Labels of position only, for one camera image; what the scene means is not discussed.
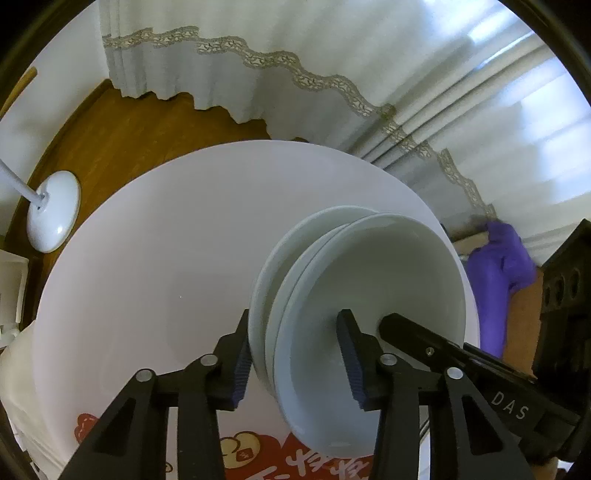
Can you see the purple cloth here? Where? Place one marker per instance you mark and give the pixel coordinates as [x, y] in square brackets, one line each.
[498, 272]

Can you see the white cushion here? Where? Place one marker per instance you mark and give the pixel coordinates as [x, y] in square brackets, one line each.
[18, 392]

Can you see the white plastic stool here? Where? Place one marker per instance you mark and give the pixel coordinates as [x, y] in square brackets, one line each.
[11, 290]

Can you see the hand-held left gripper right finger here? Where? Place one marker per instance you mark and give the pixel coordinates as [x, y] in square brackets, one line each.
[353, 369]

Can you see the white curtain with lace trim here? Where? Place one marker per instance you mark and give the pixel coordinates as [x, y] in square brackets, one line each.
[369, 55]

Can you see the white bowl grey band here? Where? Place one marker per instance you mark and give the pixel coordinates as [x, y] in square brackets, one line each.
[378, 277]

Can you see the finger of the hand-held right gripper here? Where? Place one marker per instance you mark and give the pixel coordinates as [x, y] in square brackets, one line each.
[508, 397]

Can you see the white floor stand wooden arms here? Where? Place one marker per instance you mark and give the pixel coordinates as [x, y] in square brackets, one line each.
[53, 212]

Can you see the small white bowl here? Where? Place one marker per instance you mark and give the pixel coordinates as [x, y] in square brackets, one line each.
[273, 323]

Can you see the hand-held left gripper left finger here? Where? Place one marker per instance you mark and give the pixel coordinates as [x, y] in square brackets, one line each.
[240, 378]

